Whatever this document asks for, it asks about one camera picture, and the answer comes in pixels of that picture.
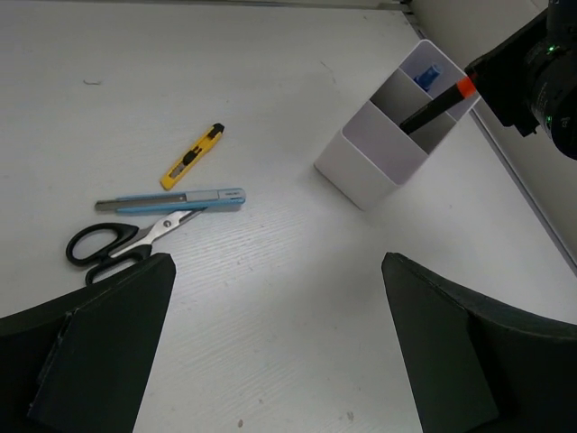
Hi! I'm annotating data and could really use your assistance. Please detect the black handled scissors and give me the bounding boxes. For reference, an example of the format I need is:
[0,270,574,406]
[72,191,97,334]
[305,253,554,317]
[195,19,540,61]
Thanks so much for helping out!
[65,208,206,285]

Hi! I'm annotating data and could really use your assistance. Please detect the blue cap pen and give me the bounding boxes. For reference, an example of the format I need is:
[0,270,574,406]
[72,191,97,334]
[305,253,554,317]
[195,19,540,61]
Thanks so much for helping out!
[414,63,443,92]

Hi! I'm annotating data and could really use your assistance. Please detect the orange cap highlighter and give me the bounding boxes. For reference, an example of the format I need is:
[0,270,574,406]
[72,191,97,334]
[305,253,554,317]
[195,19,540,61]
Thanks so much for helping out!
[399,76,477,135]

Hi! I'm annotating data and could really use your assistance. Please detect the yellow utility knife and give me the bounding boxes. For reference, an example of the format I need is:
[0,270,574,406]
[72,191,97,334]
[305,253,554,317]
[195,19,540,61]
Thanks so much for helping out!
[160,123,224,191]

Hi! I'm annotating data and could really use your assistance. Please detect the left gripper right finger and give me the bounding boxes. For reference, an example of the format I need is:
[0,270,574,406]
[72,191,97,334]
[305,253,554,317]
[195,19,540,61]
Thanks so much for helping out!
[381,253,576,432]

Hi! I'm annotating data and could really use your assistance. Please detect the white three-compartment container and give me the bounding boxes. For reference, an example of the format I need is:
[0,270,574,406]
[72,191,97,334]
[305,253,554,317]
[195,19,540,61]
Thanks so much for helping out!
[314,40,480,211]

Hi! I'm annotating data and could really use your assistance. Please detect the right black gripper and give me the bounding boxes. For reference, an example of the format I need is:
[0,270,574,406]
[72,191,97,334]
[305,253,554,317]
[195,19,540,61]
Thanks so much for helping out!
[465,0,576,160]

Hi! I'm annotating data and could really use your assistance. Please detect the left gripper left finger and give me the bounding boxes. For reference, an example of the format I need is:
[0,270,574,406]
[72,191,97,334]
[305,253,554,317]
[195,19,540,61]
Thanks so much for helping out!
[1,253,176,432]

